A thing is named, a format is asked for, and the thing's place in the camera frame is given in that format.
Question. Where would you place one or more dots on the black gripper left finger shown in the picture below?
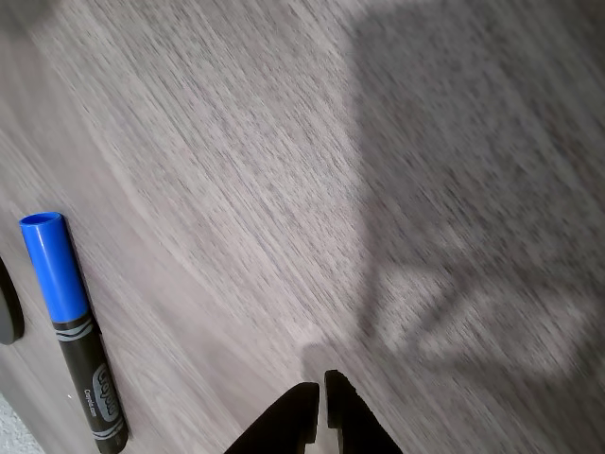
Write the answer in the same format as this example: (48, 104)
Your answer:
(288, 421)

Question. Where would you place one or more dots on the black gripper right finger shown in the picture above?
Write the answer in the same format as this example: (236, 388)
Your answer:
(354, 416)

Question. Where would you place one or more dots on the blue and black Crayola marker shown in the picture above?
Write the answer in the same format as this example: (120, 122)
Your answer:
(57, 269)

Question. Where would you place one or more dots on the dark grey round disc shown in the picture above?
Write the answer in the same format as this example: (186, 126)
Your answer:
(7, 312)

